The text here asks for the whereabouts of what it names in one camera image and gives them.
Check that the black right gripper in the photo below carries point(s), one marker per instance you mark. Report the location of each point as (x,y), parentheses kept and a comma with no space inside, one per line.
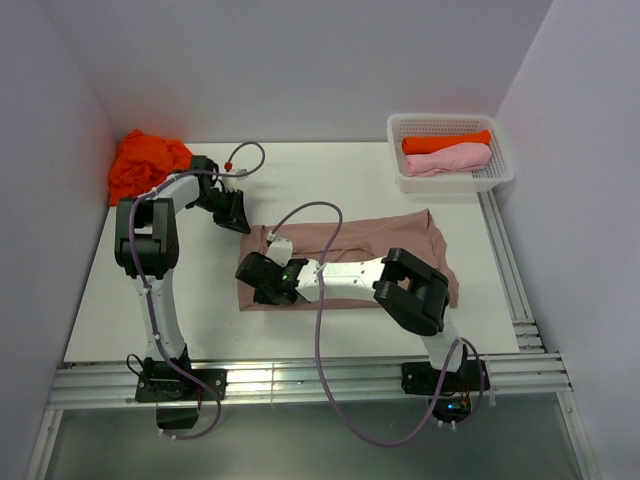
(261,297)

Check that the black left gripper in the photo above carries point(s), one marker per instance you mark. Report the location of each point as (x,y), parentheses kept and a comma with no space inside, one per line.
(235,218)

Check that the dusty pink t-shirt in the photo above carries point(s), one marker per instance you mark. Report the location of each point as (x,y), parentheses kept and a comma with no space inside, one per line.
(359,240)

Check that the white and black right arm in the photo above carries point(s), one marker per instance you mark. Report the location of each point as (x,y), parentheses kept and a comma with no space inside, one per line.
(414,294)

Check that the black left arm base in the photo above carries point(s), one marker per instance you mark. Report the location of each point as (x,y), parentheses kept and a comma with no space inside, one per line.
(178,399)

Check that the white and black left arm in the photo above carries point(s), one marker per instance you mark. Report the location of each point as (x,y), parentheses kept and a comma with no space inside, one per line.
(147,248)

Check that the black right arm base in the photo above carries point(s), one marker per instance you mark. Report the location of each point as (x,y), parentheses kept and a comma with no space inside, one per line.
(454,403)

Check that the crumpled orange t-shirt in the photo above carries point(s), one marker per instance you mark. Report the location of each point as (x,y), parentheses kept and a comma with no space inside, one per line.
(142,162)

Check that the rolled orange t-shirt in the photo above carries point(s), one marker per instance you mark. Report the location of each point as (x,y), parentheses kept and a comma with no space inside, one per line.
(429,144)

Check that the rolled light pink t-shirt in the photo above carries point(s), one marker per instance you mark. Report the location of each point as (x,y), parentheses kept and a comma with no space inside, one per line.
(459,158)

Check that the white perforated plastic basket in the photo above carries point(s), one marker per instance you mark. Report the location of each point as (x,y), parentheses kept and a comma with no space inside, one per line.
(500,169)

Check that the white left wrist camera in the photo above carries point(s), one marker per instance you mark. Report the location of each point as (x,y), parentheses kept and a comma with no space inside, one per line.
(231,180)

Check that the aluminium frame rail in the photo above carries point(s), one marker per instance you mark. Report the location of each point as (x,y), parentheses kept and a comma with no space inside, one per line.
(112,385)

